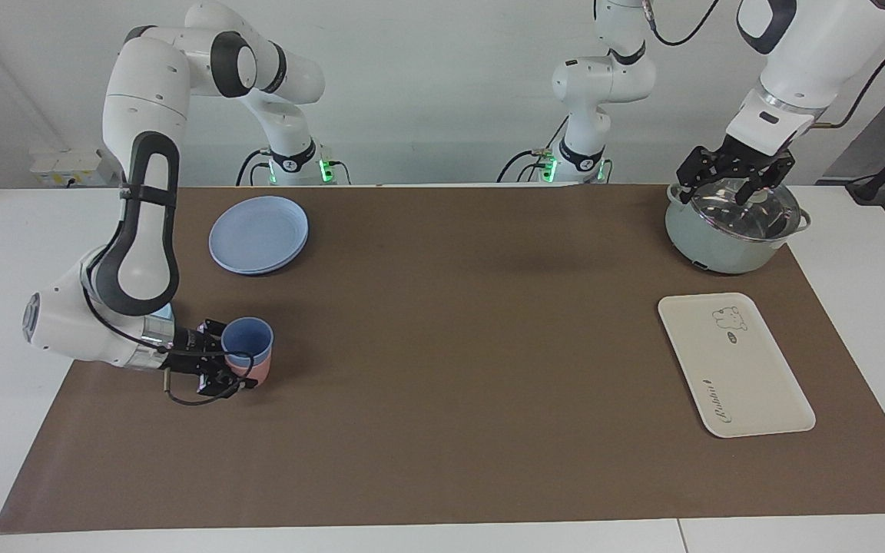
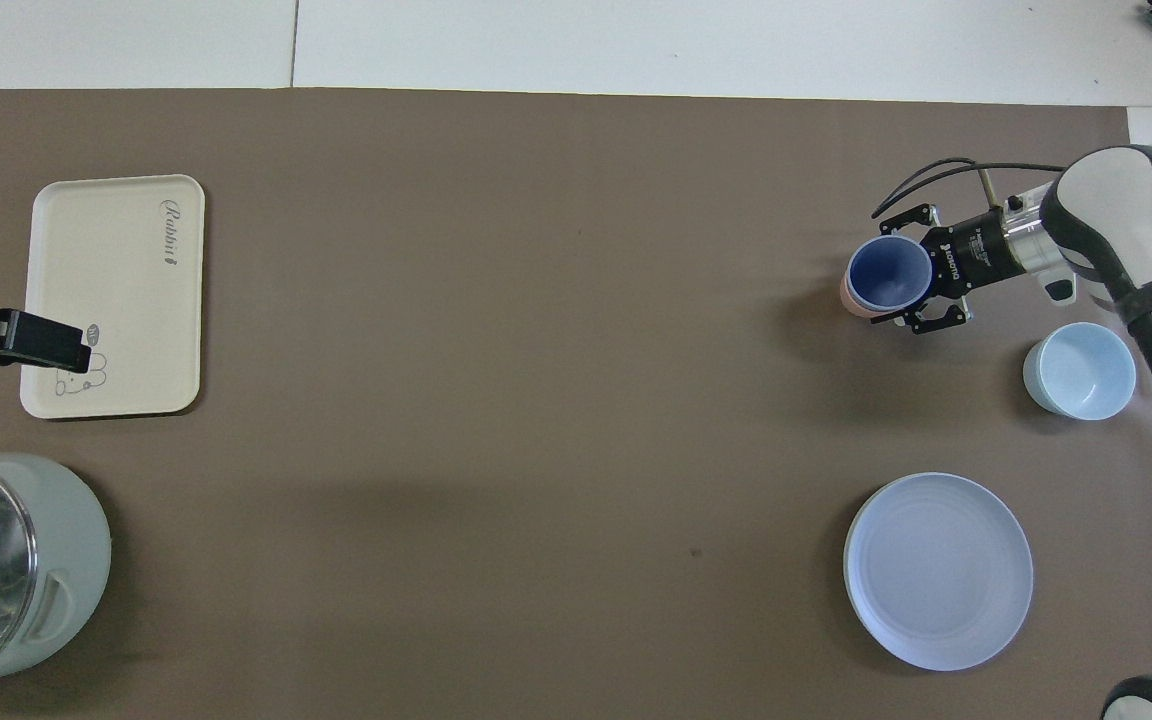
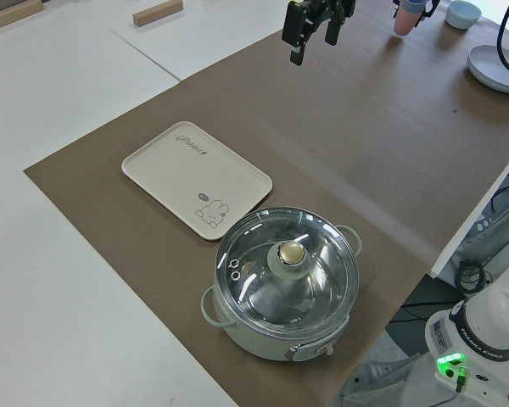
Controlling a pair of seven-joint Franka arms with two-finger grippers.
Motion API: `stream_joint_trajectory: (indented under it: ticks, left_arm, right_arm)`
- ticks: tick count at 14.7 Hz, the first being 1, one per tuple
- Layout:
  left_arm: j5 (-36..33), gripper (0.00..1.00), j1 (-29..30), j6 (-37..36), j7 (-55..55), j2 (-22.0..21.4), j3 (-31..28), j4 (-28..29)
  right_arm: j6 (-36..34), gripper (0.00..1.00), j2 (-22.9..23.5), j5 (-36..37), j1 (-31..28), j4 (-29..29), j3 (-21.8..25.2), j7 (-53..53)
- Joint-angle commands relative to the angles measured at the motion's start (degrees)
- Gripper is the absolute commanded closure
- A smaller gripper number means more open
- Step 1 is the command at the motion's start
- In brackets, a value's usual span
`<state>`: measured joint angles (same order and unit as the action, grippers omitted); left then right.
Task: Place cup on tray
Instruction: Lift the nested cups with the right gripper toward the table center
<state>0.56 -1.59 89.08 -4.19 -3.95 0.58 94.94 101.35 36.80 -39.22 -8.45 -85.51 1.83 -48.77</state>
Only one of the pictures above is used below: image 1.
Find black left base cables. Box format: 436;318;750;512
498;115;574;184

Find blue plastic cup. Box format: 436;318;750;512
220;316;275;368

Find pink plastic cup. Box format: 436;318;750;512
226;352;272;386

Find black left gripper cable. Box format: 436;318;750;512
642;0;885;130

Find brown paper table mat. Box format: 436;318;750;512
0;184;885;535

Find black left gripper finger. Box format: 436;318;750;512
734;152;797;207
677;146;721;205

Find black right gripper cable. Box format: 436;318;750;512
83;288;248;407

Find cream tray with rabbit print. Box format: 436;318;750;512
657;292;817;439

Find pale green cooking pot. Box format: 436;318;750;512
665;183;812;275

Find black base cables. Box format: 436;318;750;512
237;146;351;187
498;115;574;184

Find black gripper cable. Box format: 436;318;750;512
642;0;885;130
83;288;248;407

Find black right base cables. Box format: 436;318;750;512
237;146;351;187

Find blue round plate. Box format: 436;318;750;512
208;195;310;277

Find glass pot lid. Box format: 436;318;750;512
684;177;803;245

